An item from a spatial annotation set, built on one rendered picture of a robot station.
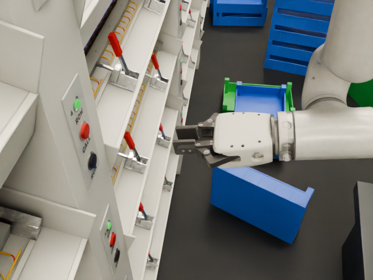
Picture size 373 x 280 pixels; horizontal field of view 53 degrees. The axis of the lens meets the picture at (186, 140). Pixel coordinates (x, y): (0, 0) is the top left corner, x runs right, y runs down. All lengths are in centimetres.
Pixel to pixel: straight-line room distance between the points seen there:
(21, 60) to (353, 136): 50
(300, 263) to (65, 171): 100
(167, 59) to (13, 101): 79
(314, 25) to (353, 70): 131
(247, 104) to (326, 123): 100
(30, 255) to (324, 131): 45
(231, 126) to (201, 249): 66
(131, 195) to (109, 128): 20
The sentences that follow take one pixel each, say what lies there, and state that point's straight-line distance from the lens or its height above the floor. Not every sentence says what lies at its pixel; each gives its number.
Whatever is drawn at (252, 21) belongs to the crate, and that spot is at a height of 3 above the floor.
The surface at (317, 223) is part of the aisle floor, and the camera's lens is 137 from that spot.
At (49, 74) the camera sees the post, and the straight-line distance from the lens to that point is 32.
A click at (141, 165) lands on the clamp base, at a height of 54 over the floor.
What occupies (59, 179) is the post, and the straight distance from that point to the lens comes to 37.
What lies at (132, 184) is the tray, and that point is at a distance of 73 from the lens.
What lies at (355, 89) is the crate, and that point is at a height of 5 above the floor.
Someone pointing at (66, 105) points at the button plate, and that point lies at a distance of 34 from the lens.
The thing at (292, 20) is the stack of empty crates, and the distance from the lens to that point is 185.
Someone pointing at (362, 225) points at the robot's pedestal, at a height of 28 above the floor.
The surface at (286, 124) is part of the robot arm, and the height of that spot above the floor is 68.
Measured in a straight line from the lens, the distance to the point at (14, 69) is 29.
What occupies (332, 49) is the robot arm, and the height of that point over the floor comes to 82.
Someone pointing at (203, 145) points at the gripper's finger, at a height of 63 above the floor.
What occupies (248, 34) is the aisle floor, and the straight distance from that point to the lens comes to 227.
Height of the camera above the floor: 108
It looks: 45 degrees down
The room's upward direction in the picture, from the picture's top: straight up
